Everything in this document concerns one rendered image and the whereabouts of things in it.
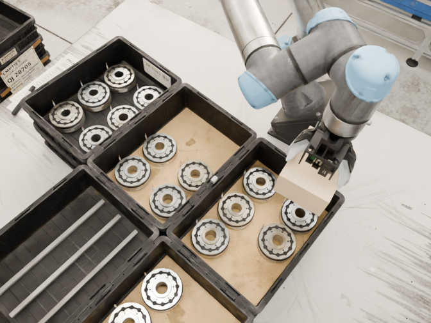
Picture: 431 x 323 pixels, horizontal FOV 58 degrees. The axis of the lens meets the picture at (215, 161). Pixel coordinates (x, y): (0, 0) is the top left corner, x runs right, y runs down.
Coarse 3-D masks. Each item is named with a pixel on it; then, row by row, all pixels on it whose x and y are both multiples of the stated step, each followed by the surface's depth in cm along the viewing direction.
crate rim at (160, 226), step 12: (180, 84) 120; (168, 96) 118; (204, 96) 118; (156, 108) 115; (216, 108) 116; (240, 120) 114; (252, 132) 113; (108, 144) 108; (96, 156) 106; (96, 168) 104; (108, 180) 102; (120, 192) 101; (132, 204) 99
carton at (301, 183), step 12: (300, 156) 87; (288, 168) 85; (300, 168) 85; (312, 168) 86; (288, 180) 84; (300, 180) 84; (312, 180) 84; (324, 180) 84; (336, 180) 84; (288, 192) 88; (300, 192) 85; (312, 192) 82; (324, 192) 83; (300, 204) 89; (312, 204) 86; (324, 204) 83
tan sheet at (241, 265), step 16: (240, 192) 114; (256, 208) 111; (272, 208) 112; (256, 224) 109; (240, 240) 106; (256, 240) 107; (304, 240) 107; (224, 256) 104; (240, 256) 104; (256, 256) 104; (224, 272) 102; (240, 272) 102; (256, 272) 102; (272, 272) 102; (240, 288) 100; (256, 288) 100; (256, 304) 98
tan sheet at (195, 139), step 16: (192, 112) 128; (176, 128) 124; (192, 128) 124; (208, 128) 125; (176, 144) 121; (192, 144) 121; (208, 144) 122; (224, 144) 122; (176, 160) 118; (208, 160) 119; (224, 160) 119; (112, 176) 114; (160, 176) 115; (176, 176) 115; (192, 176) 116; (128, 192) 112; (144, 192) 112
